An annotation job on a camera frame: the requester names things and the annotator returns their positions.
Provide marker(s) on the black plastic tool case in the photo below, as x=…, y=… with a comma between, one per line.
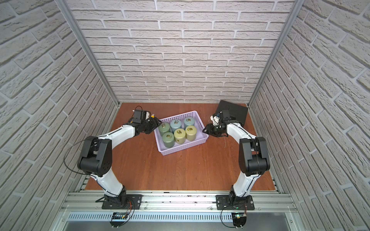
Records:
x=238, y=111

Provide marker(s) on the blue-grey canister back middle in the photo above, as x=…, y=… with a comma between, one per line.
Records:
x=175, y=124

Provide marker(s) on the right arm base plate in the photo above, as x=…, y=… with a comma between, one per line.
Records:
x=233, y=202

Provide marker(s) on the yellow-green canister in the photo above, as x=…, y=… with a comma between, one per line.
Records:
x=191, y=133
x=180, y=136

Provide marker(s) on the controller board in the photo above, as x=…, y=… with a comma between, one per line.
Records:
x=239, y=219
x=119, y=218

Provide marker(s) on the dark green canister back left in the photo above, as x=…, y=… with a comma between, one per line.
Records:
x=164, y=128

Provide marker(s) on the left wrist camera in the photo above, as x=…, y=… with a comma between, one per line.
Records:
x=140, y=116

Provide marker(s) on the left aluminium corner post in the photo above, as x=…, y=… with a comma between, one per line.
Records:
x=69, y=17

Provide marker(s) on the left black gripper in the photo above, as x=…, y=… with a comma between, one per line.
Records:
x=149, y=124

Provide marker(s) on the blue-grey canister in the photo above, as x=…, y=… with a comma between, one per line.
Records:
x=175, y=124
x=189, y=121

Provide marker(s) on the aluminium corner post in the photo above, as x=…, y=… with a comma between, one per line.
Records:
x=69, y=17
x=280, y=41

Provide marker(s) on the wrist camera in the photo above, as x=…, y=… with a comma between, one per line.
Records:
x=221, y=117
x=140, y=116

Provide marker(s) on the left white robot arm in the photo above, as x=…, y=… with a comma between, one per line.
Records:
x=96, y=157

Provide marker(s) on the right aluminium corner post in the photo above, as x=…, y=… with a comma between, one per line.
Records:
x=280, y=41

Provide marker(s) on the blue-grey canister back right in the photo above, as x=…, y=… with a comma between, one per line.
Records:
x=189, y=121

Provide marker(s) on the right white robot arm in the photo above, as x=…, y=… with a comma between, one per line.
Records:
x=253, y=156

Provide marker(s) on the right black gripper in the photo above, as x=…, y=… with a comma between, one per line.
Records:
x=210, y=127

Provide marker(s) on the lavender plastic basket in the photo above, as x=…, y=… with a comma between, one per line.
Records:
x=200, y=138

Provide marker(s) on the left controller board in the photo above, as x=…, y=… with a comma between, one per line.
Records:
x=119, y=218

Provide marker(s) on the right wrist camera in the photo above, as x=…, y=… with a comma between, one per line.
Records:
x=221, y=117

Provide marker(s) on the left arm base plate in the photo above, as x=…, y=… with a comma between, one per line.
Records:
x=122, y=202

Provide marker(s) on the right controller board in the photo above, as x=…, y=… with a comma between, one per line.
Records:
x=239, y=219

